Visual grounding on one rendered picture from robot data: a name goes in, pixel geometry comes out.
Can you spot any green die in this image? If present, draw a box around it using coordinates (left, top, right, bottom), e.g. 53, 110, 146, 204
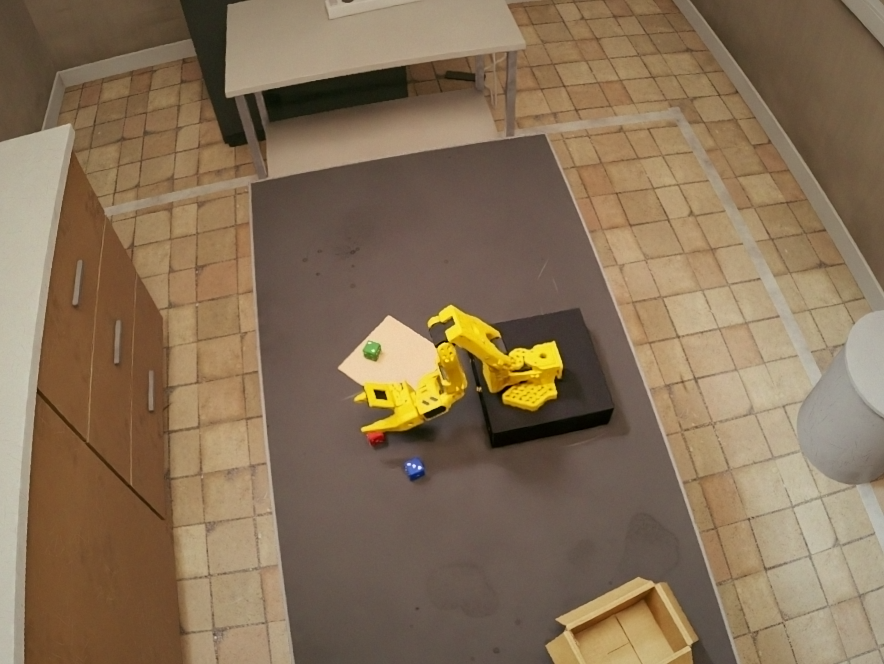
362, 340, 382, 362

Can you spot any blue die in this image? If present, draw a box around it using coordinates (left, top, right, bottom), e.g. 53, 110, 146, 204
405, 457, 425, 480

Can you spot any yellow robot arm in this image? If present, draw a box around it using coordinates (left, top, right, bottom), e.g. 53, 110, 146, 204
414, 305, 560, 421

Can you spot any beige flat mat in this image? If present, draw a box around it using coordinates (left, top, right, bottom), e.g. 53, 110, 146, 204
338, 316, 439, 391

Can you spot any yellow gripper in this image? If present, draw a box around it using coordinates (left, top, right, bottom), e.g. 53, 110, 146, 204
354, 381, 424, 433

